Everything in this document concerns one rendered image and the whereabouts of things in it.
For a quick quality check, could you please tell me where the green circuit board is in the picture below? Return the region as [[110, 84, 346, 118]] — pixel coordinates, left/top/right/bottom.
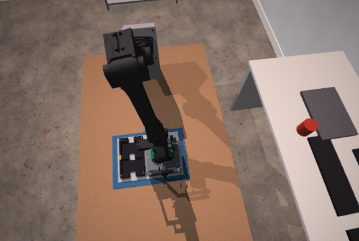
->
[[151, 143, 173, 159]]

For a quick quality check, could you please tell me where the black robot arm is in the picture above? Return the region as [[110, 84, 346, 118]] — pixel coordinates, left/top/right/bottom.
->
[[102, 28, 170, 163]]

